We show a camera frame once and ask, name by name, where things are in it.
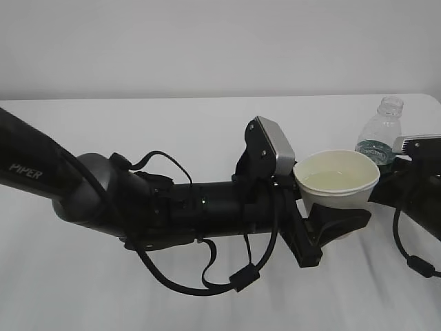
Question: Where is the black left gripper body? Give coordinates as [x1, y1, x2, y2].
[258, 172, 322, 268]

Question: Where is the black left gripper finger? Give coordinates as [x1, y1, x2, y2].
[303, 203, 371, 247]

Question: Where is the white paper cup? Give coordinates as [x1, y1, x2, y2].
[293, 150, 380, 215]

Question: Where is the clear water bottle green label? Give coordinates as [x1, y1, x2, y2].
[355, 96, 404, 174]

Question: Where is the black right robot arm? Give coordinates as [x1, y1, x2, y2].
[369, 158, 440, 239]

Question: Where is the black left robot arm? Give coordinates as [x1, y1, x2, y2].
[1, 110, 371, 268]

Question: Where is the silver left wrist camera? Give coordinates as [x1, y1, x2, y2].
[234, 116, 296, 181]

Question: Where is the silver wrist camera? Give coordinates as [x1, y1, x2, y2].
[392, 134, 440, 161]
[234, 116, 296, 181]

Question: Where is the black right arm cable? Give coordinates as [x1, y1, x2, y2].
[392, 203, 435, 279]

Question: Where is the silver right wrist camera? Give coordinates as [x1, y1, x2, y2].
[392, 134, 440, 161]

